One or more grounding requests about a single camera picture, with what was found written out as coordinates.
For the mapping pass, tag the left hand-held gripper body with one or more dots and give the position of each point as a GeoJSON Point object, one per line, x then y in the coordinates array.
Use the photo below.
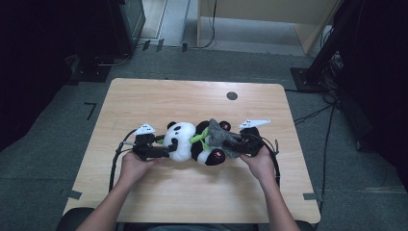
{"type": "Point", "coordinates": [146, 141]}

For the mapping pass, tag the light wooden desk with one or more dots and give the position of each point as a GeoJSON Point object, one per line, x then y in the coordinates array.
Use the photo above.
{"type": "Point", "coordinates": [256, 9]}

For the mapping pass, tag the person's left hand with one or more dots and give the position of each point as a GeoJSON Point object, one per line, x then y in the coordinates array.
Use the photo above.
{"type": "Point", "coordinates": [136, 168]}

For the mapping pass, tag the black round table grommet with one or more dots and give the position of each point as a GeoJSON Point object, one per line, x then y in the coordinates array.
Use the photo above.
{"type": "Point", "coordinates": [232, 95]}

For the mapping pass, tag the black stand base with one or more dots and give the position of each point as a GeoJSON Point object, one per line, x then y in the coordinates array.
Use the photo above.
{"type": "Point", "coordinates": [91, 72]}

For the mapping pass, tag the person's right hand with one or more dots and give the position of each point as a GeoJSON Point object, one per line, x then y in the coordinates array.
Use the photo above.
{"type": "Point", "coordinates": [261, 166]}

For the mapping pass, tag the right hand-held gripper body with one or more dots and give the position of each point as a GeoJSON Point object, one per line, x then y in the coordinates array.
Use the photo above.
{"type": "Point", "coordinates": [253, 141]}

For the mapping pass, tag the black metal stand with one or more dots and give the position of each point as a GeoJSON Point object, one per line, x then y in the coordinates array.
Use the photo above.
{"type": "Point", "coordinates": [327, 48]}

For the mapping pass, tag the panda plush toy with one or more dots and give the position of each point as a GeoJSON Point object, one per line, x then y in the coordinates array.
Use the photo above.
{"type": "Point", "coordinates": [183, 142]}

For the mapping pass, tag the grey fuzzy towel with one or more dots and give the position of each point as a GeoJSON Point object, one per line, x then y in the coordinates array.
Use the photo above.
{"type": "Point", "coordinates": [221, 136]}

